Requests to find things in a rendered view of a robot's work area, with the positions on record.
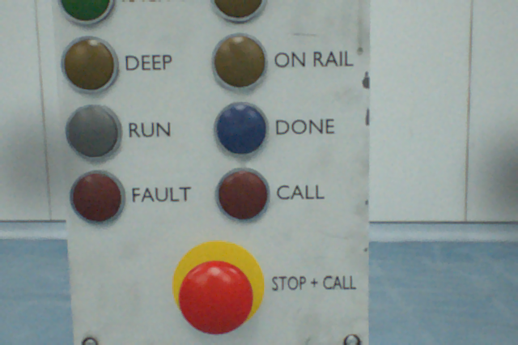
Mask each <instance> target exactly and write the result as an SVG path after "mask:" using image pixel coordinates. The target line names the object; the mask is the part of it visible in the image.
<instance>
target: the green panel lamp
mask: <svg viewBox="0 0 518 345"><path fill-rule="evenodd" d="M60 2H61V4H62V7H63V9H64V10H65V11H66V13H67V14H68V15H70V16H71V17H72V18H74V19H77V20H82V21H91V20H94V19H97V18H99V17H100V16H101V15H102V14H103V13H104V12H105V11H106V10H107V8H108V5H109V2H110V0H60Z"/></svg>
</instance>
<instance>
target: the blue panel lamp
mask: <svg viewBox="0 0 518 345"><path fill-rule="evenodd" d="M266 130H267V129H266V123H265V121H264V119H263V117H262V115H261V114H260V113H259V112H258V111H257V110H256V109H254V108H252V107H250V106H247V105H242V104H240V105H235V106H232V107H230V108H229V109H227V110H226V111H225V112H223V113H222V114H221V115H220V116H219V119H218V121H217V125H216V134H217V137H218V140H219V141H220V144H221V145H222V146H223V148H226V149H227V150H228V151H230V152H232V153H235V154H238V155H244V154H248V153H251V152H253V151H255V150H256V149H258V148H259V146H260V145H261V143H262V142H263V140H264V138H265V136H266Z"/></svg>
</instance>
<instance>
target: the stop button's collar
mask: <svg viewBox="0 0 518 345"><path fill-rule="evenodd" d="M210 260H221V261H225V262H230V263H232V265H234V266H236V267H238V268H240V269H241V270H242V271H243V272H244V273H245V274H246V276H247V277H248V279H249V281H250V283H251V285H252V288H253V307H252V310H251V313H250V314H249V316H248V318H247V320H246V321H245V322H247V321H248V320H249V319H250V318H251V317H252V316H253V315H254V314H255V313H256V311H257V310H258V309H259V307H260V305H261V302H262V298H263V295H265V276H263V274H262V271H261V268H260V266H259V263H258V261H257V260H256V259H255V257H254V256H253V255H252V254H251V253H250V252H249V251H248V250H247V249H245V248H244V247H242V246H240V245H238V244H236V243H233V242H230V241H207V242H204V243H201V244H200V245H196V246H194V247H193V248H192V249H191V250H189V251H188V252H187V253H185V254H184V255H183V256H182V257H181V259H180V261H179V262H178V264H177V266H176V269H175V271H174V274H173V277H172V294H173V297H174V301H175V303H176V306H177V308H178V309H179V310H180V308H179V305H178V292H179V288H180V284H181V282H182V280H183V278H184V277H185V275H187V274H188V273H189V272H190V271H191V270H192V269H193V268H194V267H195V266H198V265H200V264H202V262H206V261H210ZM278 278H279V279H282V289H283V279H286V278H287V277H273V282H274V279H278ZM327 278H332V277H331V276H326V277H325V278H324V282H323V284H324V287H325V288H326V289H331V288H332V286H331V287H326V286H325V280H326V279H327ZM291 279H295V280H296V286H295V287H293V288H292V287H290V285H289V282H290V280H291ZM301 279H305V281H304V282H301ZM337 280H338V283H336V281H337ZM304 283H306V278H305V277H303V276H300V277H299V289H300V290H301V284H304ZM274 284H275V285H276V286H277V287H276V288H274V287H273V289H274V290H277V289H278V285H277V283H275V282H274ZM287 284H288V287H289V288H290V289H291V290H294V289H296V288H297V286H298V281H297V278H296V277H293V276H292V277H290V278H289V279H288V283H287ZM335 285H340V287H341V289H342V285H341V282H340V279H338V277H337V276H336V279H335V282H334V285H333V289H334V287H335ZM343 289H356V287H352V275H351V276H350V287H345V276H343ZM245 322H244V323H245ZM244 323H243V324H244ZM243 324H242V325H243Z"/></svg>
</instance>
